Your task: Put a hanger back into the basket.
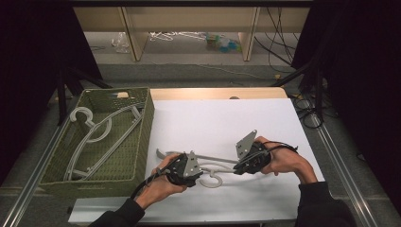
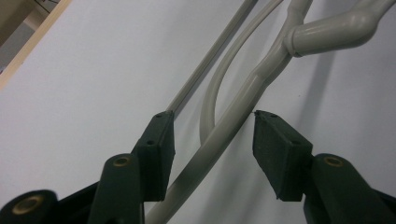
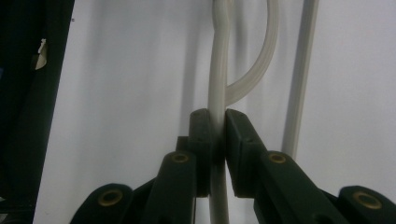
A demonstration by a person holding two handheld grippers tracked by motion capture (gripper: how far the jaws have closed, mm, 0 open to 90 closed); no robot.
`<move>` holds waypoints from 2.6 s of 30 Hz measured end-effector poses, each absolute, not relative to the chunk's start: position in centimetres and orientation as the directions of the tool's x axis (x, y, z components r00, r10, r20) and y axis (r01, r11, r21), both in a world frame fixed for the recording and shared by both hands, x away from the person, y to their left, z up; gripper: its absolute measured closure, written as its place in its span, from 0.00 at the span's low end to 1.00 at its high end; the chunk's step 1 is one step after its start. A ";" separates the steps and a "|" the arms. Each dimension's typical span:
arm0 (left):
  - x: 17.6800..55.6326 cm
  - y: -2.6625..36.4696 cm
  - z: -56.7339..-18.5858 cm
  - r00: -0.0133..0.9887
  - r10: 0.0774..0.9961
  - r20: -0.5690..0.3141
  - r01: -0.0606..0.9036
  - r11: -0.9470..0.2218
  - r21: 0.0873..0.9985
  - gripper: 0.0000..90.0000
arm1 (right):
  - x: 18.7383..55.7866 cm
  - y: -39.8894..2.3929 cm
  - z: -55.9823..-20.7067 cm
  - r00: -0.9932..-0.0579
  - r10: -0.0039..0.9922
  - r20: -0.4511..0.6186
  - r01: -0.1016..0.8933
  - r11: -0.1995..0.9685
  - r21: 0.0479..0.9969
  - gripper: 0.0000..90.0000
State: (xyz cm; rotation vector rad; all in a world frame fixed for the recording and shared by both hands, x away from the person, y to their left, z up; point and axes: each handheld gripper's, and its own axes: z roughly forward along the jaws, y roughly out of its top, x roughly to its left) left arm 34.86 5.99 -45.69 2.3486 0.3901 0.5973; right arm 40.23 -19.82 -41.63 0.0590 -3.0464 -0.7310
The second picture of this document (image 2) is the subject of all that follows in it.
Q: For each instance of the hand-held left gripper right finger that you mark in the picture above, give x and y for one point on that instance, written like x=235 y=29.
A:
x=280 y=155

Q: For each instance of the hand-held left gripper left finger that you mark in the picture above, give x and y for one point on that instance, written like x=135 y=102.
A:
x=155 y=152

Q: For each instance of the grey plastic clothes hanger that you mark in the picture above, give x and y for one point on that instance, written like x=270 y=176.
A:
x=230 y=124
x=214 y=57

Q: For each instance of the light wooden shelf unit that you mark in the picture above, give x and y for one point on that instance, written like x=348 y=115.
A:
x=12 y=18

